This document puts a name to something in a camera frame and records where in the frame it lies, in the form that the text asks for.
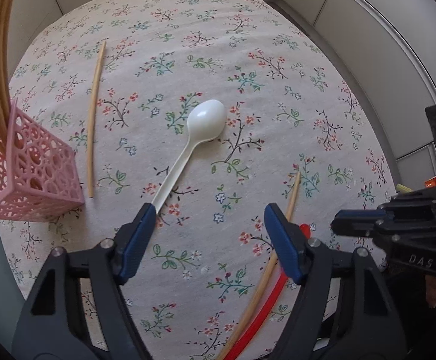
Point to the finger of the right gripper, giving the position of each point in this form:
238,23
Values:
359,223

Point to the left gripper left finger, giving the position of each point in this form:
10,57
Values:
76,308

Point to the floral tablecloth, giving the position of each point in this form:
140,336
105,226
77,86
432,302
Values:
117,79

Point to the white plastic spoon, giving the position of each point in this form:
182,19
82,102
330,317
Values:
205,123

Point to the pink lattice utensil basket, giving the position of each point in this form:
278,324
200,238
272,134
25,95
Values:
38,176

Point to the wooden chopstick lowest of pile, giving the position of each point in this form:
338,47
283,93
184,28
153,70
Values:
263,282

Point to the red plastic spoon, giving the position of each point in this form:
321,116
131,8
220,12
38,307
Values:
259,319

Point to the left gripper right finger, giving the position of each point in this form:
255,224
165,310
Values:
343,309

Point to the colourful packages on floor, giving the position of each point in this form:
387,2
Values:
431,183

